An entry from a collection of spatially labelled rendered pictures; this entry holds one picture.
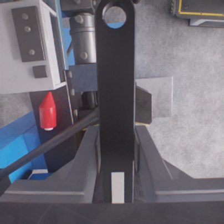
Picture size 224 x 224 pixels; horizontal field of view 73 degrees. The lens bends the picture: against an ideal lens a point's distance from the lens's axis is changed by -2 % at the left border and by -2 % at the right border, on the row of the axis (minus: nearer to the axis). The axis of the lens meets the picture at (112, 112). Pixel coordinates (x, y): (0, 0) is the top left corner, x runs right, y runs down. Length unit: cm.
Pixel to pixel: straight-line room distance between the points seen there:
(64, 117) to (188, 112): 151
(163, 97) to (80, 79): 110
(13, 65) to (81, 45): 26
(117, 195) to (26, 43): 44
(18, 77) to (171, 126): 163
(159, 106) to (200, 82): 52
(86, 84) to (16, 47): 26
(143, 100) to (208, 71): 131
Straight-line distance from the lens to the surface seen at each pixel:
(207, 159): 228
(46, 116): 58
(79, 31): 66
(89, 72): 62
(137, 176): 39
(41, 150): 36
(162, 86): 157
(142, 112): 68
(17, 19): 52
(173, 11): 145
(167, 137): 193
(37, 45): 49
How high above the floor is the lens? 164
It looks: 73 degrees down
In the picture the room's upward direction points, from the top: 177 degrees counter-clockwise
